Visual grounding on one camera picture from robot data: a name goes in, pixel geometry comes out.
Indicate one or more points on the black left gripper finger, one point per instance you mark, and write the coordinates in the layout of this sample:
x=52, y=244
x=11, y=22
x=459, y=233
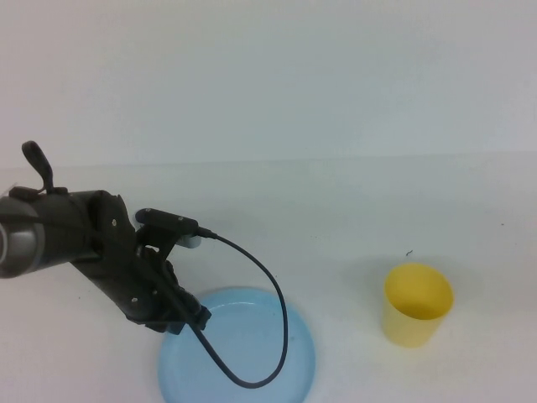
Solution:
x=198, y=318
x=178, y=283

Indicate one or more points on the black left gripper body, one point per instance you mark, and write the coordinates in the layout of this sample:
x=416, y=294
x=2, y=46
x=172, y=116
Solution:
x=121, y=268

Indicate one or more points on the light blue round plate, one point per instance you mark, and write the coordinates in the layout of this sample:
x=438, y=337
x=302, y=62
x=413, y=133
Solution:
x=251, y=336

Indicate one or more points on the yellow plastic cup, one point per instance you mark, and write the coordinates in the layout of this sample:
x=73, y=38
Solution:
x=413, y=327

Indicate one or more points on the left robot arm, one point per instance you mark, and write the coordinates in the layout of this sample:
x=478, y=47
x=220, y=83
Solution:
x=29, y=239

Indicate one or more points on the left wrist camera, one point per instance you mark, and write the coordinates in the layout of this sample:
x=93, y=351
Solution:
x=168, y=222

